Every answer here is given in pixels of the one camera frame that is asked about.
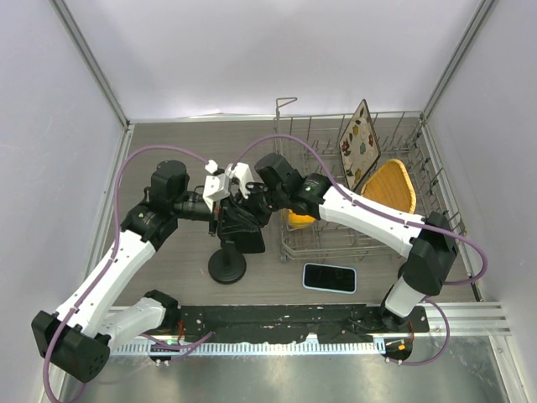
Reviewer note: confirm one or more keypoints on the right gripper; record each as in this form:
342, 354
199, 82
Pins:
263, 220

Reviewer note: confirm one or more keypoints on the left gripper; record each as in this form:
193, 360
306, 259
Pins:
231, 215

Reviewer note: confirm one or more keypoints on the black phone stand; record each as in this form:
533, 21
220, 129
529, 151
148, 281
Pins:
227, 266

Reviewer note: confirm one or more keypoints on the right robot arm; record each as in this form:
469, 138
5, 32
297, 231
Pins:
424, 242

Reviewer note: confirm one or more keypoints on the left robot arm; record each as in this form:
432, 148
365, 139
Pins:
80, 336

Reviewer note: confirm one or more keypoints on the phone in light blue case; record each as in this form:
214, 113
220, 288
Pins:
329, 278

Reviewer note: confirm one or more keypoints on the yellow bowl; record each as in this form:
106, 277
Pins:
296, 221

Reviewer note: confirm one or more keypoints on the floral square plate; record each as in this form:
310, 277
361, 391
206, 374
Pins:
359, 148

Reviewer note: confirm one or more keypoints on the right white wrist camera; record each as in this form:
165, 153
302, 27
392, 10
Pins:
240, 174

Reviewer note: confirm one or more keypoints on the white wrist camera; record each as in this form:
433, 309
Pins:
240, 174
216, 186

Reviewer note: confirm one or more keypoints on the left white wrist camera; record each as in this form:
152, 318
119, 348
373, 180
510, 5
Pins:
216, 186

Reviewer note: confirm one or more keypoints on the white cable duct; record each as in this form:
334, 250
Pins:
308, 347

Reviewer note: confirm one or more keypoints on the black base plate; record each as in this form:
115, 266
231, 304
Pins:
284, 324

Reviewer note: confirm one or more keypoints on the grey wire dish rack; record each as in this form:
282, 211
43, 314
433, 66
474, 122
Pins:
311, 144

